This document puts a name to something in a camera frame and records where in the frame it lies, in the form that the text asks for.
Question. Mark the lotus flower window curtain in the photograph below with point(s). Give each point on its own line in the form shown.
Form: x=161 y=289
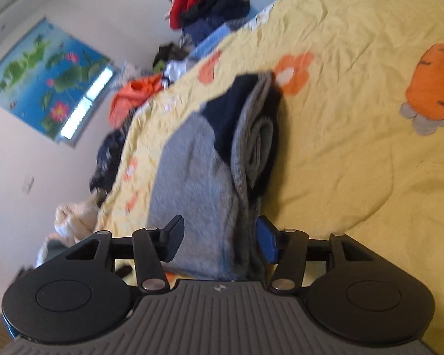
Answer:
x=40 y=74

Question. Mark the grey and navy knit sweater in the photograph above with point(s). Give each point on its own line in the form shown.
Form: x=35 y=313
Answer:
x=192 y=177

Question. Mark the yellow carrot print blanket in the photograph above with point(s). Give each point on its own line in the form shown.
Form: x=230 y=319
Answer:
x=355 y=137

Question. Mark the blue knitted cloth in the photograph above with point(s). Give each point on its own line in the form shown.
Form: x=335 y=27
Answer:
x=211 y=42

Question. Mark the navy jacket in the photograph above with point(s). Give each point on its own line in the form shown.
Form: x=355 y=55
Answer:
x=214 y=11

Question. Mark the black and green garment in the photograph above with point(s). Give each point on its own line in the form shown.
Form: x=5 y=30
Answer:
x=166 y=53

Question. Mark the navy floral garment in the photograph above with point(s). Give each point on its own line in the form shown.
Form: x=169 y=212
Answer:
x=107 y=155

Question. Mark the orange plastic bag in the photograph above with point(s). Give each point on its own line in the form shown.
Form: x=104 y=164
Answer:
x=127 y=100

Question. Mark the cream fluffy cloth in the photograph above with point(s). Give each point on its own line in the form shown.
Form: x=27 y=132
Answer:
x=74 y=218

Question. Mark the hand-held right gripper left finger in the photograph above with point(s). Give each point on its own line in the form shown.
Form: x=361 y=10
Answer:
x=174 y=238

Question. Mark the white crumpled cloth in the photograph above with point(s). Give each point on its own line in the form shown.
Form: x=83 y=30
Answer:
x=175 y=69

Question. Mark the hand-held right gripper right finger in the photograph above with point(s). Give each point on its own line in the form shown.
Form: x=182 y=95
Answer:
x=266 y=242

